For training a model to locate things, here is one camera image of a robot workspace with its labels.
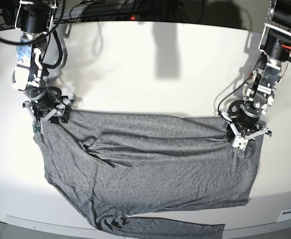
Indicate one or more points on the grey long-sleeve T-shirt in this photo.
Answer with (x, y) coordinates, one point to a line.
(115, 168)

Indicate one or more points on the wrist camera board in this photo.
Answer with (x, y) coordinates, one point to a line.
(37, 129)
(240, 143)

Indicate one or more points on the black power strip red light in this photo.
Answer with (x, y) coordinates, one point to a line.
(121, 17)

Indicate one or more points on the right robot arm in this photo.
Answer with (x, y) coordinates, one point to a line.
(35, 19)

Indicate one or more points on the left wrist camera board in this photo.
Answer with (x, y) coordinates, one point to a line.
(240, 143)

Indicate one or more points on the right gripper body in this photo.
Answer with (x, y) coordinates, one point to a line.
(45, 102)

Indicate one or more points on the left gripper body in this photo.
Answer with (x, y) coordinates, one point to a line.
(244, 121)

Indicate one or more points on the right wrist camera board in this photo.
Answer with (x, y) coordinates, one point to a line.
(37, 129)

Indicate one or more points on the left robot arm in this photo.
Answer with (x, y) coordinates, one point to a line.
(275, 46)

